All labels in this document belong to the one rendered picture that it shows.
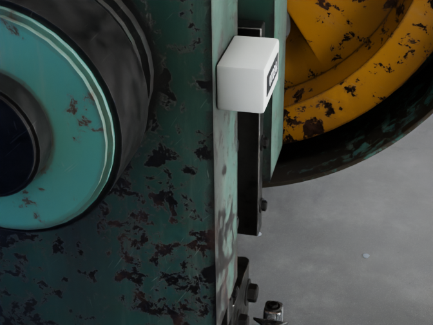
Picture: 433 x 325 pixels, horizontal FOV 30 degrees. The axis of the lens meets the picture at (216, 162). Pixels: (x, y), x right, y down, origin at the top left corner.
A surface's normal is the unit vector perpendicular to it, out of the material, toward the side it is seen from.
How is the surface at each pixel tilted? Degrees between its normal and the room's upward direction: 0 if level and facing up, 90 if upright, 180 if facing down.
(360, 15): 90
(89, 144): 90
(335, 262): 0
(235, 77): 90
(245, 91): 90
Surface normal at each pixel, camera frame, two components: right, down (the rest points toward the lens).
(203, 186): -0.23, 0.48
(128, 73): 0.92, -0.18
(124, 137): 0.97, 0.16
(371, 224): -0.01, -0.87
